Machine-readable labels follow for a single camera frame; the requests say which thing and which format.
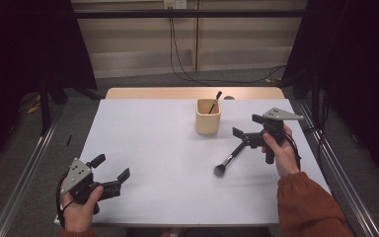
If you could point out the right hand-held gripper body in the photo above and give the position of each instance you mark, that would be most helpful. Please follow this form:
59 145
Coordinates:
273 128

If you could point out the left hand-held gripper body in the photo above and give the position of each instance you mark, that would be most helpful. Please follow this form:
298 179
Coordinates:
77 176

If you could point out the thick black makeup brush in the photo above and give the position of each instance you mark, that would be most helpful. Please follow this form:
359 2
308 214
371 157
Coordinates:
228 160

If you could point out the beige square cup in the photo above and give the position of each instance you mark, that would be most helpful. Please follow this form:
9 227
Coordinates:
208 120

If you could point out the thin black makeup brush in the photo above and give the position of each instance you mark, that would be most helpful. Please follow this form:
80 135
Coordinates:
215 102

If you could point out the person's right hand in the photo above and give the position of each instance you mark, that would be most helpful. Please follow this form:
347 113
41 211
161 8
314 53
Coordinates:
284 154

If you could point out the person's left hand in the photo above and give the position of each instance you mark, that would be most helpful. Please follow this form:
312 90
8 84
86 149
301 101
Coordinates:
79 214

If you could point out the small black stick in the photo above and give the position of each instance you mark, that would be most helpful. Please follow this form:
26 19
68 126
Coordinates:
68 140

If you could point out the dark round table grommet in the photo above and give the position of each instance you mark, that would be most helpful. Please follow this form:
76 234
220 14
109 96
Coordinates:
229 97

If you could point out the white table mat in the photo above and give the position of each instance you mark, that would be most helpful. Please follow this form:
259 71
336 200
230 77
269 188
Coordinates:
177 184

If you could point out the black metal stand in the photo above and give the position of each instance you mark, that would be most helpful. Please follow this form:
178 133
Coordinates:
44 108

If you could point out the yellow floor tape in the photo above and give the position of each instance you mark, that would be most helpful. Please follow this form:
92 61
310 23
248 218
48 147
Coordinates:
33 107

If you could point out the black curtain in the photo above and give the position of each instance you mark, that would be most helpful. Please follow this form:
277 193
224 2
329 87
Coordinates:
358 65
23 49

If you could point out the black horizontal bar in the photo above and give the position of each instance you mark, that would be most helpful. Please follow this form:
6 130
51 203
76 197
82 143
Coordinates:
144 14

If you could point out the aluminium frame rail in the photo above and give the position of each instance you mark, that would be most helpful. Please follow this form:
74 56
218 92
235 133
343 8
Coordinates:
23 177
352 197

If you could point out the white wall socket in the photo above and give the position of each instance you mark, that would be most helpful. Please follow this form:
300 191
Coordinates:
175 4

